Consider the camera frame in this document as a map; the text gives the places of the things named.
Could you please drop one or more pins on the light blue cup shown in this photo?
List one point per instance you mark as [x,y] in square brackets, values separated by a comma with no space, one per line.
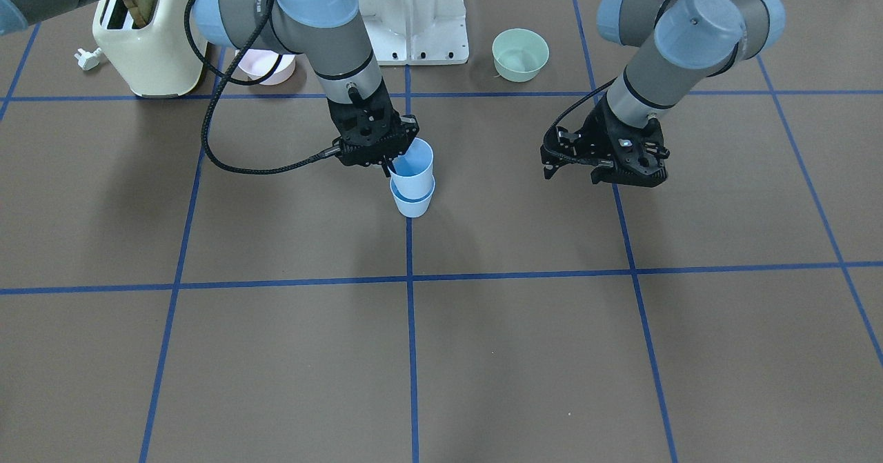
[413,175]
[412,208]

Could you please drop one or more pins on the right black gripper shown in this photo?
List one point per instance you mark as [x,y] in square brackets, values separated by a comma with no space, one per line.
[408,127]

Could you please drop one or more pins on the pink plastic bowl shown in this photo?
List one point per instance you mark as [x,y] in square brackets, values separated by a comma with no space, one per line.
[257,63]

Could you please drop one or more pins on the toast slice in toaster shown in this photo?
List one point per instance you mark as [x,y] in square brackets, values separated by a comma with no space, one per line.
[141,11]

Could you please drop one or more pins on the green plastic bowl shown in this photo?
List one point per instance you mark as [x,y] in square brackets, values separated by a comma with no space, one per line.
[519,54]

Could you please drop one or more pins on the white power plug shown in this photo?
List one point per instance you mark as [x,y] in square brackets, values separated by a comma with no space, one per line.
[89,60]

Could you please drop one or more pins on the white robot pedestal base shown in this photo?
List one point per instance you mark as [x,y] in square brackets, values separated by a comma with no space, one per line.
[417,32]

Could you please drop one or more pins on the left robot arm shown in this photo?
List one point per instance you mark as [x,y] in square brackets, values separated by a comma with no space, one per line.
[679,43]

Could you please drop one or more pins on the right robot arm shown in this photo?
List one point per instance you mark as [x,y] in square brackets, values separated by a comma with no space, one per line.
[330,33]

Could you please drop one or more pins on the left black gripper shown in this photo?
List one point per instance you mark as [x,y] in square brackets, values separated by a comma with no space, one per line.
[592,135]

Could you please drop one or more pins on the cream white toaster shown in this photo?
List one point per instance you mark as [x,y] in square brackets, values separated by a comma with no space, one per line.
[155,61]

